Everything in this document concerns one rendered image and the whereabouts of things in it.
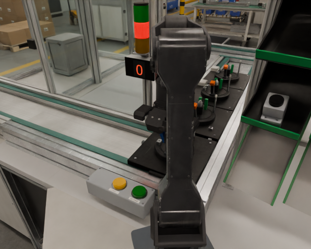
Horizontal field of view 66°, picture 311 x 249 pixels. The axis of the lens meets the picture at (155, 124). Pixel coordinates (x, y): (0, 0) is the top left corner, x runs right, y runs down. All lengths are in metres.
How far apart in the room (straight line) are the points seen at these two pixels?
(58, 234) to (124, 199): 0.22
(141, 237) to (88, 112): 0.75
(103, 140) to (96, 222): 0.35
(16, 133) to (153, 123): 0.65
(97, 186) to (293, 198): 0.54
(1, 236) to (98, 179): 1.35
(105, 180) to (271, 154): 0.49
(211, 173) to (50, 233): 0.52
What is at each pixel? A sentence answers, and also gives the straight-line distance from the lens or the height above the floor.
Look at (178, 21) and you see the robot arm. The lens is 0.43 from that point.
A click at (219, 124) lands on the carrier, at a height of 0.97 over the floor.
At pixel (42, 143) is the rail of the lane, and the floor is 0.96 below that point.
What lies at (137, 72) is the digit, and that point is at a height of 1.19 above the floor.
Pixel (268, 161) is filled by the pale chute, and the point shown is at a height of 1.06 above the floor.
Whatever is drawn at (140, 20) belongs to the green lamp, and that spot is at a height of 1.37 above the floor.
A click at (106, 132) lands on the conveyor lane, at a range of 1.05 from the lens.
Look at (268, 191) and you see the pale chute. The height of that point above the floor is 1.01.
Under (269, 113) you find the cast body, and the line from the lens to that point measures 0.60.
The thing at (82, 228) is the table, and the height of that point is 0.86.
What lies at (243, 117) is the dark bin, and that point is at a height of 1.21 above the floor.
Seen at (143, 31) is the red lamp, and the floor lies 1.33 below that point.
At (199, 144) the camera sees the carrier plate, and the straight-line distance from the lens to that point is 0.89.
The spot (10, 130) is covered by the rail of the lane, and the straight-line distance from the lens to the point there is 1.14.
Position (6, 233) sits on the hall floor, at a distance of 2.05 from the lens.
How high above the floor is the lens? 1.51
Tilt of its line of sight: 33 degrees down
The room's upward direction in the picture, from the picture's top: straight up
